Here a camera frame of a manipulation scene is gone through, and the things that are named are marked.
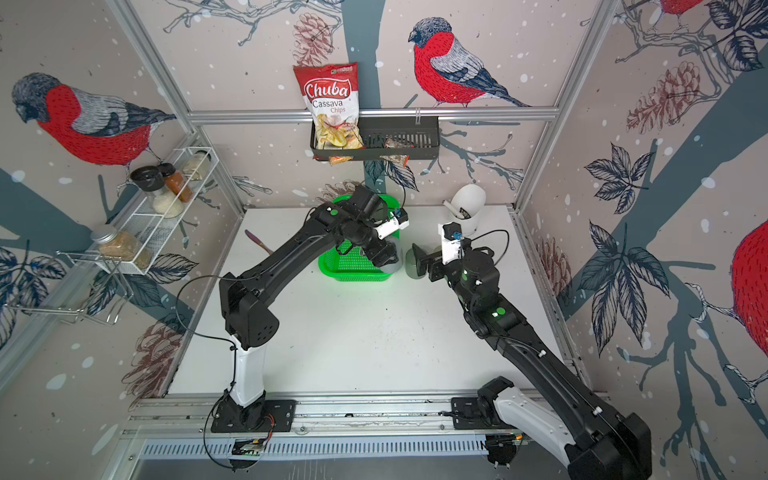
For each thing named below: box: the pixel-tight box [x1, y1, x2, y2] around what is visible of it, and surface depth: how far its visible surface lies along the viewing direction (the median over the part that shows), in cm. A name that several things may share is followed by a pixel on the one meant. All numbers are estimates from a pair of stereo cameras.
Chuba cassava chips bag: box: [293, 62, 364, 150], surface depth 85 cm
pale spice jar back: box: [182, 150, 211, 181], surface depth 87 cm
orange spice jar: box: [158, 162, 193, 202], surface depth 78 cm
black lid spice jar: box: [130, 165, 184, 218], surface depth 73 cm
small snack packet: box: [379, 137, 415, 167], surface depth 92 cm
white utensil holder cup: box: [451, 183, 486, 237], surface depth 109 cm
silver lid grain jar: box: [90, 226, 141, 261], surface depth 61 cm
